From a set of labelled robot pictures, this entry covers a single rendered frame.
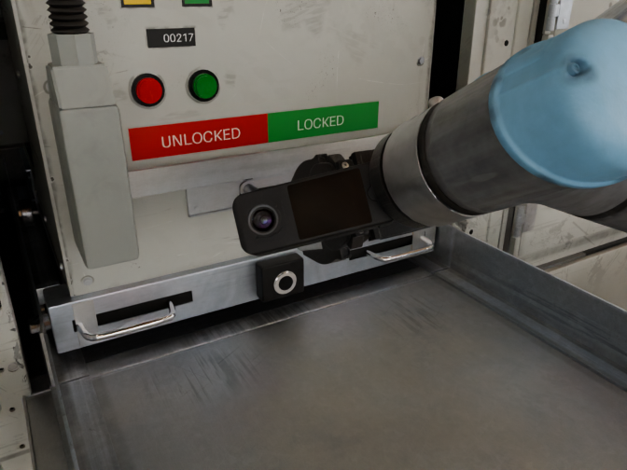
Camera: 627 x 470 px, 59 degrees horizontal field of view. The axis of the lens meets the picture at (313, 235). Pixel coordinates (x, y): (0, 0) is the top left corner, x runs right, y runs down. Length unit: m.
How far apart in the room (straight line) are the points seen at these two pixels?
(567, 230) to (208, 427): 0.69
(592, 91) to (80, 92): 0.38
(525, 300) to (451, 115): 0.49
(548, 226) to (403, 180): 0.65
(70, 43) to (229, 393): 0.37
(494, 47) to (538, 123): 0.54
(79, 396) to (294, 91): 0.41
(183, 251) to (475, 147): 0.45
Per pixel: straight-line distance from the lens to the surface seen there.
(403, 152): 0.35
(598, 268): 1.15
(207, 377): 0.64
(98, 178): 0.51
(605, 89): 0.27
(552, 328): 0.76
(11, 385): 0.67
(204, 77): 0.63
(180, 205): 0.66
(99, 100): 0.50
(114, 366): 0.68
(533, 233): 0.96
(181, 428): 0.59
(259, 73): 0.66
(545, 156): 0.28
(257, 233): 0.39
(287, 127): 0.69
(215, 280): 0.70
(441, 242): 0.87
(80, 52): 0.51
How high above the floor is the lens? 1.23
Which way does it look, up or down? 24 degrees down
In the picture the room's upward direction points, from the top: straight up
